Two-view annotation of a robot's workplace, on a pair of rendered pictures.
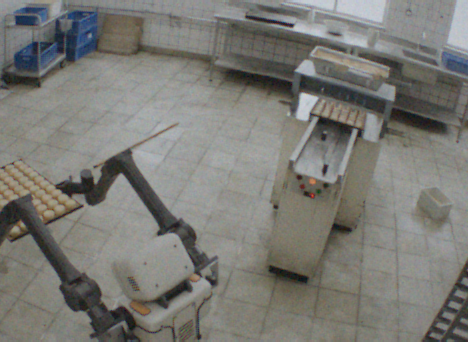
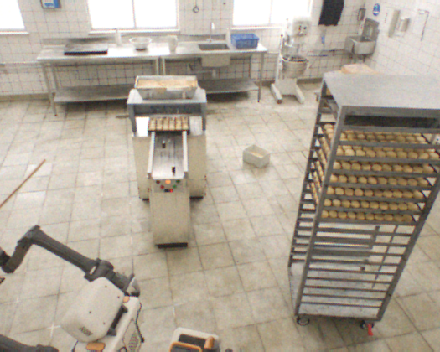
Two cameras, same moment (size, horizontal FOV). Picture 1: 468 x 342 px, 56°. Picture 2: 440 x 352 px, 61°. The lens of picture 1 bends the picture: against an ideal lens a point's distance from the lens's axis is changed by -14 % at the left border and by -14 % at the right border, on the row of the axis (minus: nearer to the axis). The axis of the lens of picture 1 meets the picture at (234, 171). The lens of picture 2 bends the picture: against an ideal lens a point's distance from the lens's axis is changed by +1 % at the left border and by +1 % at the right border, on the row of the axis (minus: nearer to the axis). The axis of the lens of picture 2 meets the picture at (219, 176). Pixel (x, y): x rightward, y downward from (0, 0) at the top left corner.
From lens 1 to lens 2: 0.30 m
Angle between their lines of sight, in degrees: 19
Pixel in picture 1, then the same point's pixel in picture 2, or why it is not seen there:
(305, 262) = (181, 233)
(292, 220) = (163, 209)
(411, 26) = (200, 21)
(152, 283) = (100, 323)
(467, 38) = (249, 14)
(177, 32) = (7, 79)
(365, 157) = (196, 147)
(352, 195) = (195, 174)
